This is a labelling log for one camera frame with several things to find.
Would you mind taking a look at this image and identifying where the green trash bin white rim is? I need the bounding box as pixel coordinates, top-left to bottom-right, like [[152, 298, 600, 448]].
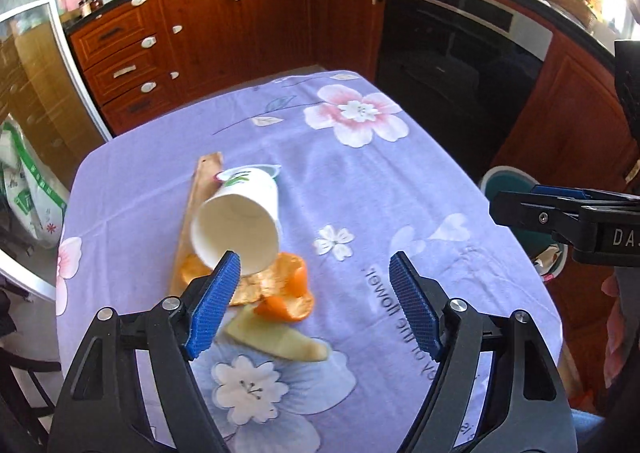
[[479, 167, 570, 280]]

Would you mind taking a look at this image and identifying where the white sliding door frame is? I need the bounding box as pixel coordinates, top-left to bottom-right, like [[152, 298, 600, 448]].
[[0, 0, 115, 304]]

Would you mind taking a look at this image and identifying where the orange peel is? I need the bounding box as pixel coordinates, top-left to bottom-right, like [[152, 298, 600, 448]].
[[179, 252, 316, 324]]

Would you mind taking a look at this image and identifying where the white paper cup green print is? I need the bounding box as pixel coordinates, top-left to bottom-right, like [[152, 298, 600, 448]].
[[190, 164, 284, 279]]

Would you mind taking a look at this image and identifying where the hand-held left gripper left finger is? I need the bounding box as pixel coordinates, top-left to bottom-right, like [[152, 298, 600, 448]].
[[47, 250, 242, 453]]

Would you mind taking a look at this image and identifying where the pale yellow fruit peel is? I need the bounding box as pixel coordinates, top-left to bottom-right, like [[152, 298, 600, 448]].
[[222, 308, 332, 364]]

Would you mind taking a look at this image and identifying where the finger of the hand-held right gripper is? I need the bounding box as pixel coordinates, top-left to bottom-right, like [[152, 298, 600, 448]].
[[489, 190, 601, 250], [529, 184, 640, 206]]

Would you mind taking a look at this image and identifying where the white and green bag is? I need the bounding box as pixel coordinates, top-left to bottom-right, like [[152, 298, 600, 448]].
[[0, 120, 68, 250]]

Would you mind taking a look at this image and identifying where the black built-in oven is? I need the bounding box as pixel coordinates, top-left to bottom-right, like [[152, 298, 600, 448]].
[[375, 0, 555, 134]]

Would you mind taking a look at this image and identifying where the purple floral tablecloth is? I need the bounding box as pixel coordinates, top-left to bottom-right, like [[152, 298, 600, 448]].
[[54, 70, 565, 453]]

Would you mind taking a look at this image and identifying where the thin wooden board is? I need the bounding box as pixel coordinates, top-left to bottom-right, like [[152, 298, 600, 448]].
[[169, 153, 224, 299]]

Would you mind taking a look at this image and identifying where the black chair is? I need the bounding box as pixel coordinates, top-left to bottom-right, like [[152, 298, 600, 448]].
[[0, 283, 63, 453]]

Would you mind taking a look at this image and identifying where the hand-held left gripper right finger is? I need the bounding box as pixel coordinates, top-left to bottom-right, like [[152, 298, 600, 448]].
[[389, 251, 576, 453]]

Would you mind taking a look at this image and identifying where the black kitchen countertop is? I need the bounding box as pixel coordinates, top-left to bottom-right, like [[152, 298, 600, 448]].
[[60, 0, 621, 66]]

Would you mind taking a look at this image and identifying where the red-brown cabinet with drawers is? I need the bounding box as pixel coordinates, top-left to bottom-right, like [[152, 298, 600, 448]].
[[67, 0, 388, 136]]

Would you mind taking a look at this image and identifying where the person's right hand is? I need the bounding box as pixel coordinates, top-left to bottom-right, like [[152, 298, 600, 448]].
[[601, 274, 632, 386]]

